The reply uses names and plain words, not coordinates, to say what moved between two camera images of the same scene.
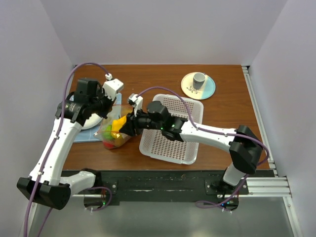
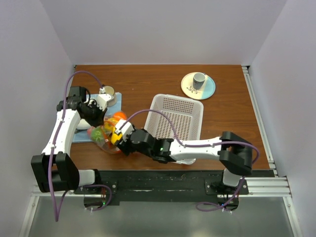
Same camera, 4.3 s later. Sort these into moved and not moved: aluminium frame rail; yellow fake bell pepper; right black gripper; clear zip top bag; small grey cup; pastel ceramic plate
Moved: right black gripper; clear zip top bag; yellow fake bell pepper
Not moved: aluminium frame rail; pastel ceramic plate; small grey cup
